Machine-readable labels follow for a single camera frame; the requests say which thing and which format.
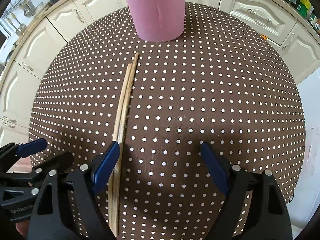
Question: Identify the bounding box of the cream cabinet drawer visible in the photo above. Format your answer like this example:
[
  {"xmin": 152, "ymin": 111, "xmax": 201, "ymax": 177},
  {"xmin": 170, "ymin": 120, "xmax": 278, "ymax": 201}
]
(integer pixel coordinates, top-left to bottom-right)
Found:
[{"xmin": 219, "ymin": 0, "xmax": 298, "ymax": 38}]

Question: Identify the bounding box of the hanging metal ladle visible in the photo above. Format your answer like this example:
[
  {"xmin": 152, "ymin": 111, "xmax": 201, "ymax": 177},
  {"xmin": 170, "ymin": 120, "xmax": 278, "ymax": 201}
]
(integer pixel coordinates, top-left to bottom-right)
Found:
[{"xmin": 7, "ymin": 15, "xmax": 27, "ymax": 37}]

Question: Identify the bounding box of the person's left hand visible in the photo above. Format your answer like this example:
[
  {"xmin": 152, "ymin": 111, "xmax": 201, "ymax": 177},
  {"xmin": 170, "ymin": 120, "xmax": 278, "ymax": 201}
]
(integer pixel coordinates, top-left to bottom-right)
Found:
[{"xmin": 15, "ymin": 221, "xmax": 29, "ymax": 239}]

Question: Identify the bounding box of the single wooden chopstick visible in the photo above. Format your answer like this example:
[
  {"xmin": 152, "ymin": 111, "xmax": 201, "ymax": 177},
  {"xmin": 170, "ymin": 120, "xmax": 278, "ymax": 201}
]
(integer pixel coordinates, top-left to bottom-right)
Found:
[
  {"xmin": 114, "ymin": 52, "xmax": 140, "ymax": 239},
  {"xmin": 109, "ymin": 63, "xmax": 132, "ymax": 233}
]

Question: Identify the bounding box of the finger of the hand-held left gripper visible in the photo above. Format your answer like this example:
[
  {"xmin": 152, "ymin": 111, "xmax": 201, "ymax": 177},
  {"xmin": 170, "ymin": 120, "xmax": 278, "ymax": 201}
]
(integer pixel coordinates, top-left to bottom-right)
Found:
[
  {"xmin": 0, "ymin": 151, "xmax": 75, "ymax": 193},
  {"xmin": 0, "ymin": 138, "xmax": 48, "ymax": 167}
]

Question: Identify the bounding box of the pink cylindrical cup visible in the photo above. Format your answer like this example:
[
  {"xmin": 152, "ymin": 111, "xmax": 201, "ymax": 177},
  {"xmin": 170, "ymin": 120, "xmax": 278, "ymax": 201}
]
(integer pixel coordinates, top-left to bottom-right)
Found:
[{"xmin": 121, "ymin": 0, "xmax": 185, "ymax": 42}]

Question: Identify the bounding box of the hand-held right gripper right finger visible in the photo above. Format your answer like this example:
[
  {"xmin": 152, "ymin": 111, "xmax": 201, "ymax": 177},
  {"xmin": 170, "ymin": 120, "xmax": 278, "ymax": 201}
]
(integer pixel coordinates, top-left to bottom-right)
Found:
[{"xmin": 192, "ymin": 142, "xmax": 293, "ymax": 240}]

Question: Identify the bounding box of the round polka-dot table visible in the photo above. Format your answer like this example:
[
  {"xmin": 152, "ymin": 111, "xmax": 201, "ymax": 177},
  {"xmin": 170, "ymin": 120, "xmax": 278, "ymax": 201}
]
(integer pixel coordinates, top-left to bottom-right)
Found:
[{"xmin": 28, "ymin": 2, "xmax": 307, "ymax": 240}]

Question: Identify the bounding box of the metal wall utensil rack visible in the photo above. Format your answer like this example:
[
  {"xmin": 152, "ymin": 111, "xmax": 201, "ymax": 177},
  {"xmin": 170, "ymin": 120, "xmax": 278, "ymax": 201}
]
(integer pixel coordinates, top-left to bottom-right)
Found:
[{"xmin": 5, "ymin": 0, "xmax": 33, "ymax": 15}]

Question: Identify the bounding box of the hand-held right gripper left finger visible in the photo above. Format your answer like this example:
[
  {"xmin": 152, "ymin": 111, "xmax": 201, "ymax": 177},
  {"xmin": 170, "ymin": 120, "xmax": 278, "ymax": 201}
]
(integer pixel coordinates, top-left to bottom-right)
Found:
[{"xmin": 27, "ymin": 141, "xmax": 120, "ymax": 240}]

